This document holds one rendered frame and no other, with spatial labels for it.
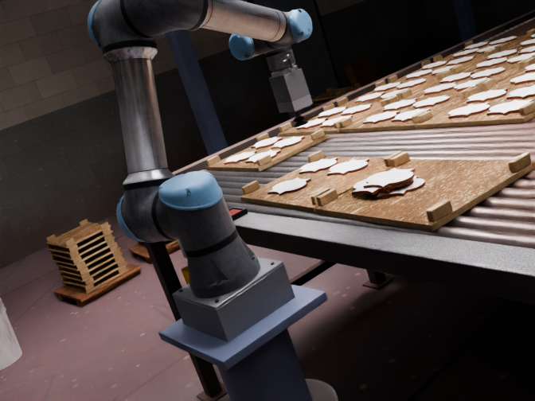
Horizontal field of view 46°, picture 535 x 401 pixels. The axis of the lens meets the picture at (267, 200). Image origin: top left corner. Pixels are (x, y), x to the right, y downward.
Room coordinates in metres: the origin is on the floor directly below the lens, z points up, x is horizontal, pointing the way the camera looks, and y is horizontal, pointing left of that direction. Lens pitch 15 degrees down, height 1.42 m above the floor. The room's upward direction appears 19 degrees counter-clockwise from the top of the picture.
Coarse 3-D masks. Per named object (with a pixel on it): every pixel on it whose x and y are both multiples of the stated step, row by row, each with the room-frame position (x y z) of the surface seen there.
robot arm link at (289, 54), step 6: (276, 54) 1.79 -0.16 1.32; (282, 54) 1.72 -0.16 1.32; (288, 54) 1.73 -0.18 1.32; (270, 60) 1.73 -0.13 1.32; (276, 60) 1.72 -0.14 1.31; (282, 60) 1.72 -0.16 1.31; (288, 60) 1.72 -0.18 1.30; (294, 60) 1.73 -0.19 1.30; (270, 66) 1.74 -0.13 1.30; (276, 66) 1.72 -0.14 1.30; (282, 66) 1.72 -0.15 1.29; (288, 66) 1.72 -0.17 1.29
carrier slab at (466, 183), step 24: (408, 168) 1.61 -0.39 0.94; (432, 168) 1.55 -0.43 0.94; (456, 168) 1.48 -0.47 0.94; (480, 168) 1.42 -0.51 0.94; (504, 168) 1.37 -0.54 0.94; (528, 168) 1.33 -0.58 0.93; (432, 192) 1.37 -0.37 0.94; (456, 192) 1.32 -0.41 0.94; (480, 192) 1.27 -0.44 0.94; (360, 216) 1.38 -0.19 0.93; (384, 216) 1.32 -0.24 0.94; (408, 216) 1.27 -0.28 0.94; (456, 216) 1.22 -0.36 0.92
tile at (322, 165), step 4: (320, 160) 2.00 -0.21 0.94; (324, 160) 1.98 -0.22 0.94; (328, 160) 1.96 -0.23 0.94; (332, 160) 1.95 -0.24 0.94; (336, 160) 1.96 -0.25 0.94; (308, 164) 2.00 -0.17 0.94; (312, 164) 1.98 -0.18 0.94; (316, 164) 1.97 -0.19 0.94; (320, 164) 1.95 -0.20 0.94; (324, 164) 1.93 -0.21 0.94; (328, 164) 1.91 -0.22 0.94; (332, 164) 1.90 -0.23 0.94; (336, 164) 1.91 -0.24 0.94; (304, 168) 1.97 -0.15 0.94; (308, 168) 1.95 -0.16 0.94; (312, 168) 1.93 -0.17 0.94; (316, 168) 1.91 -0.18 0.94; (320, 168) 1.90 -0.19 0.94; (324, 168) 1.89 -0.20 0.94; (328, 168) 1.89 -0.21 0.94; (300, 172) 1.94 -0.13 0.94; (304, 172) 1.93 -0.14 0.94; (308, 172) 1.92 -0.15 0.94; (312, 172) 1.91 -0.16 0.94; (316, 172) 1.89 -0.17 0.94
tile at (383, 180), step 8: (376, 176) 1.53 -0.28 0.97; (384, 176) 1.51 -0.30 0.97; (392, 176) 1.48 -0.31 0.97; (400, 176) 1.46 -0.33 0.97; (408, 176) 1.44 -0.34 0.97; (368, 184) 1.48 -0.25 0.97; (376, 184) 1.46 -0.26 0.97; (384, 184) 1.44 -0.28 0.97; (392, 184) 1.43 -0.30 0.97; (400, 184) 1.42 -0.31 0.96
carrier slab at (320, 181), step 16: (384, 160) 1.77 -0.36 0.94; (288, 176) 1.97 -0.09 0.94; (304, 176) 1.90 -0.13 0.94; (320, 176) 1.84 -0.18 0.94; (336, 176) 1.78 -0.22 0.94; (352, 176) 1.72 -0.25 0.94; (368, 176) 1.67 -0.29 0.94; (256, 192) 1.90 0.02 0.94; (304, 192) 1.72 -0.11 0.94; (304, 208) 1.59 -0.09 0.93
